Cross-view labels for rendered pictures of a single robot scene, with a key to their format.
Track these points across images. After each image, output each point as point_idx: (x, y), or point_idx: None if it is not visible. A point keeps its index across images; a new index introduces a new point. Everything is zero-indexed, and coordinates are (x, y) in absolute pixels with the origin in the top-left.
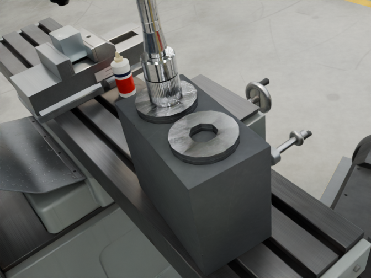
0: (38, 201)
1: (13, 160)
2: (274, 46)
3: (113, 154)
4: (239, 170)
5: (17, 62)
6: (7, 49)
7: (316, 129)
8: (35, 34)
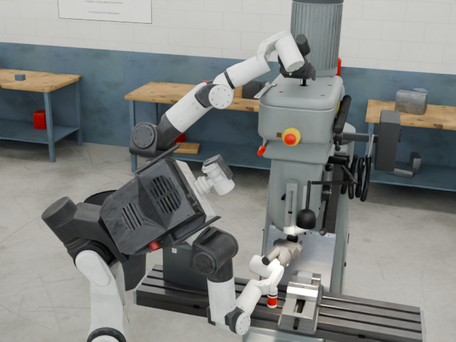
0: None
1: (289, 279)
2: None
3: (241, 282)
4: None
5: (366, 302)
6: (391, 307)
7: None
8: (398, 322)
